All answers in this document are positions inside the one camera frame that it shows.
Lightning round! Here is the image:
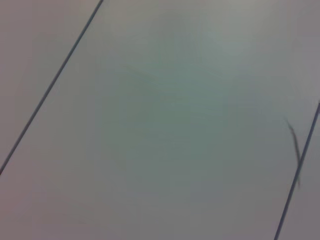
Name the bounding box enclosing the thin dark strand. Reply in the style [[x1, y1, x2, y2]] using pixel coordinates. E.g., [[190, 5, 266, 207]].
[[284, 117, 302, 189]]

